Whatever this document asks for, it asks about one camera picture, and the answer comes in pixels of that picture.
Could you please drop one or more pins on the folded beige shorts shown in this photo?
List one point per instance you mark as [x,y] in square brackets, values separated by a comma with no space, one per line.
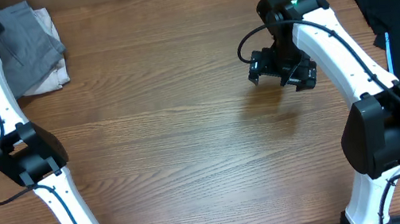
[46,82]

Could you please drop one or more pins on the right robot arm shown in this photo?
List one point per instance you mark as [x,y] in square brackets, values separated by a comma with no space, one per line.
[308,38]

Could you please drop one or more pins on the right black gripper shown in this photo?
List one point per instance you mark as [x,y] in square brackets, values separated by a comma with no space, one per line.
[269,67]

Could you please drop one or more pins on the grey shorts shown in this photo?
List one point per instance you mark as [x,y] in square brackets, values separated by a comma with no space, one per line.
[26,47]

